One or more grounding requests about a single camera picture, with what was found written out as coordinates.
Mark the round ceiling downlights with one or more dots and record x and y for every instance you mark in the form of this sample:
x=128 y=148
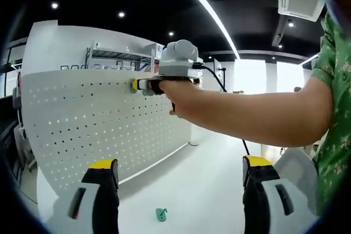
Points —
x=121 y=14

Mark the long ceiling light strip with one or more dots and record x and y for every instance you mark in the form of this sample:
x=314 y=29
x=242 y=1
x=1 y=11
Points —
x=208 y=12

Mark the black tripod stand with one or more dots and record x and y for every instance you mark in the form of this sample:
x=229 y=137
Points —
x=223 y=80

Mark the white perforated mounting plate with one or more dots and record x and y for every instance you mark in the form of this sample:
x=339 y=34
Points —
x=82 y=124

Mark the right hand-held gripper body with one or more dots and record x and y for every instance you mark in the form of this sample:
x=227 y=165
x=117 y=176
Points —
x=178 y=61

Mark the person's right hand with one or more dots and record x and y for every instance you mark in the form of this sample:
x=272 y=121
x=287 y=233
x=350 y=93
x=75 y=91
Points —
x=181 y=97

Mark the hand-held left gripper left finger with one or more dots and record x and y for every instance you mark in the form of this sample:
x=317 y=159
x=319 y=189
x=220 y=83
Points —
x=82 y=206

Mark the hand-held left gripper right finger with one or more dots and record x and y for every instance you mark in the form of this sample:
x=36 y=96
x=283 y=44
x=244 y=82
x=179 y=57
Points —
x=277 y=206

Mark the metal shelf rack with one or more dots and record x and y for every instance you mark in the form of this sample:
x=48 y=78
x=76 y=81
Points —
x=118 y=54

